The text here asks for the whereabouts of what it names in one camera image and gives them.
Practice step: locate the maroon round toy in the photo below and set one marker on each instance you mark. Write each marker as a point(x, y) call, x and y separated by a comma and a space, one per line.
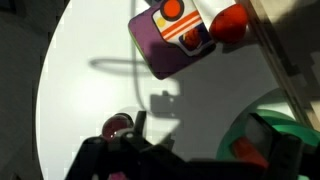
point(115, 128)

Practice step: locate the orange block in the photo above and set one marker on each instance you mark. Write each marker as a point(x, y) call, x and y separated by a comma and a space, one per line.
point(248, 151)

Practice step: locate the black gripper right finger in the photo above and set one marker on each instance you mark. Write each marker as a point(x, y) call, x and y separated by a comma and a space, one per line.
point(286, 153)

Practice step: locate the magenta cube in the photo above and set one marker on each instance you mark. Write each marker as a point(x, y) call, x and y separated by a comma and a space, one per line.
point(118, 176)

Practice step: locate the green plastic bowl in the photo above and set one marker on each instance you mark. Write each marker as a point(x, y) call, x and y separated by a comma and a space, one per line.
point(233, 130)

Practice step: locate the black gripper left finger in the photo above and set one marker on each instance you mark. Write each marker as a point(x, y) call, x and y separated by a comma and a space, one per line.
point(106, 158)

